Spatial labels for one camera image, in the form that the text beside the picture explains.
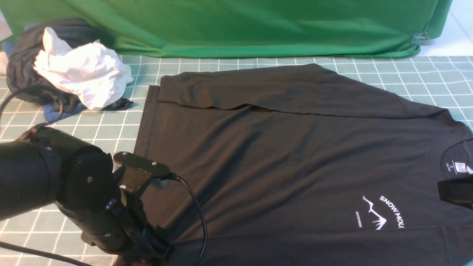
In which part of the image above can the dark gray long-sleeved shirt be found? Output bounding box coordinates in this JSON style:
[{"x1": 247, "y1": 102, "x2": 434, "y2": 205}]
[{"x1": 135, "y1": 64, "x2": 472, "y2": 266}]

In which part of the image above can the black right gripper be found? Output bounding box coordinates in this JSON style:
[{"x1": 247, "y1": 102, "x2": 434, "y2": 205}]
[{"x1": 438, "y1": 174, "x2": 473, "y2": 210}]

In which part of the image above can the green grid cutting mat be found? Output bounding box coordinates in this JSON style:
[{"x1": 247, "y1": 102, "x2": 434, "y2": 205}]
[{"x1": 0, "y1": 55, "x2": 473, "y2": 266}]

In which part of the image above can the metal binder clip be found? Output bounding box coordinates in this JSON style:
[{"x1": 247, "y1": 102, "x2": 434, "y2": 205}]
[{"x1": 411, "y1": 31, "x2": 430, "y2": 46}]

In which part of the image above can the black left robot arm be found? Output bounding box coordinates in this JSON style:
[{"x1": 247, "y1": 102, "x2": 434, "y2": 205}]
[{"x1": 0, "y1": 127, "x2": 174, "y2": 266}]

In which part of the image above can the dark gray crumpled garment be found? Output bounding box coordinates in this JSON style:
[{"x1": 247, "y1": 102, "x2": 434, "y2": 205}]
[{"x1": 7, "y1": 17, "x2": 134, "y2": 113}]

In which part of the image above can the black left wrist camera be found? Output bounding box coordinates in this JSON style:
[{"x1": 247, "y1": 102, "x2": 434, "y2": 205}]
[{"x1": 113, "y1": 151, "x2": 172, "y2": 197}]

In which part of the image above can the green backdrop cloth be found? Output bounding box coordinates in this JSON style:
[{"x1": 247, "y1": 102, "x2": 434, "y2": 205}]
[{"x1": 1, "y1": 0, "x2": 452, "y2": 58}]

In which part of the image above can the black camera cable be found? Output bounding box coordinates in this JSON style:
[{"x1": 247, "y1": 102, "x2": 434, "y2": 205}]
[{"x1": 0, "y1": 84, "x2": 208, "y2": 266}]

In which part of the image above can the white crumpled shirt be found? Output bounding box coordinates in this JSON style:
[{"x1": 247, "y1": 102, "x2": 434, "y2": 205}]
[{"x1": 33, "y1": 27, "x2": 134, "y2": 111}]

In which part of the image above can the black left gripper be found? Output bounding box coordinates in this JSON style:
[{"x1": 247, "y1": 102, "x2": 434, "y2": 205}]
[{"x1": 79, "y1": 192, "x2": 174, "y2": 266}]

